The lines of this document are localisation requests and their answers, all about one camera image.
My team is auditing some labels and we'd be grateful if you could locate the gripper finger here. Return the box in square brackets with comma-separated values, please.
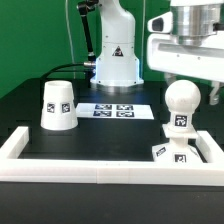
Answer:
[164, 73, 177, 86]
[209, 81, 223, 105]

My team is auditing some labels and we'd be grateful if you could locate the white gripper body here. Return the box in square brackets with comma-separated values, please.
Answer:
[147, 33, 224, 83]

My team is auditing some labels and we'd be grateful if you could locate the white lamp bulb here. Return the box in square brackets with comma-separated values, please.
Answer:
[165, 80, 201, 133]

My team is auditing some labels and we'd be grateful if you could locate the white lamp base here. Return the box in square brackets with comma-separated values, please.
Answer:
[152, 123, 202, 164]

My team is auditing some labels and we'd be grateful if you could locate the white lamp shade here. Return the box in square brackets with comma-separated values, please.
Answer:
[41, 80, 78, 131]

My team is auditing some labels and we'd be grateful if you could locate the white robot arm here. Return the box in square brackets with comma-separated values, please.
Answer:
[90, 0, 224, 105]

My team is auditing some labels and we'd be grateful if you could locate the white marker sheet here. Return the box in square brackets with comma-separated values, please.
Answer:
[76, 103, 154, 120]

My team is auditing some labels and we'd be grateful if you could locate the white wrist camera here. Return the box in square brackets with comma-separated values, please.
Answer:
[147, 11, 173, 34]

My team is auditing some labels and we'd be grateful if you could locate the black cable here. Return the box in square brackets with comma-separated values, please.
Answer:
[39, 0, 100, 81]

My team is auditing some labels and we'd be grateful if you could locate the white cable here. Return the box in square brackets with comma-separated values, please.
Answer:
[65, 0, 76, 80]

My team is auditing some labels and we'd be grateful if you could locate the white U-shaped frame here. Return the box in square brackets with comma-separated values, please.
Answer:
[0, 126, 224, 186]

